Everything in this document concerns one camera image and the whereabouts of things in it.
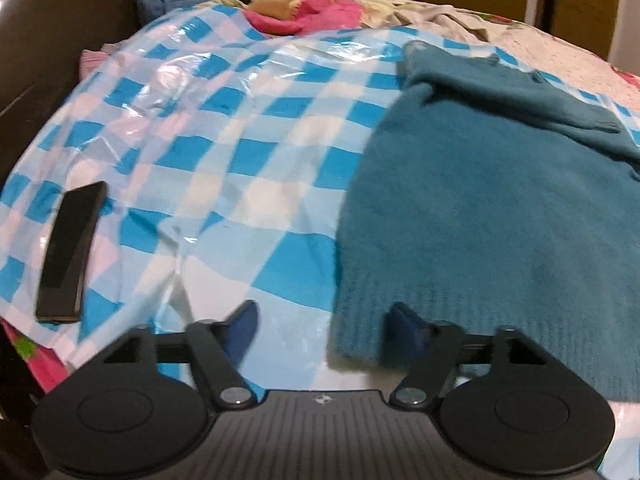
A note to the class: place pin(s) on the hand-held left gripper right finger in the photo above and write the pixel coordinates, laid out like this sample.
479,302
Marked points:
402,327

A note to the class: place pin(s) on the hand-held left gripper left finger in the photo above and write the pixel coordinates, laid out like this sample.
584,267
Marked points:
242,326

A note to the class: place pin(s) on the teal knit sweater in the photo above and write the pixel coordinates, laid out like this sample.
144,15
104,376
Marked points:
475,200

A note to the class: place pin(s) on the black phone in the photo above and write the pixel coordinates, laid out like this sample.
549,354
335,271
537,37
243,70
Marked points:
70,250

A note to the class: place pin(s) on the blue white checkered plastic sheet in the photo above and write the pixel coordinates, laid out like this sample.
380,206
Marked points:
225,135

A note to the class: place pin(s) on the light pink cloth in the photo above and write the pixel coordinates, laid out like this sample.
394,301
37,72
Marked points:
97,60

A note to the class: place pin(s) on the beige cloth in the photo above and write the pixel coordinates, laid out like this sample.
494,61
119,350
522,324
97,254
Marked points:
445,22

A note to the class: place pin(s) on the pink yellow quilt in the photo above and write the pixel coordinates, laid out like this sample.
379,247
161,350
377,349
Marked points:
310,10

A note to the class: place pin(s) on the dark brown headboard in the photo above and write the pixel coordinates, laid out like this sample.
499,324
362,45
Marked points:
60,20

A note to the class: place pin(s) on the wooden door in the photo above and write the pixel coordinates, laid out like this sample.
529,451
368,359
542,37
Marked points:
585,0

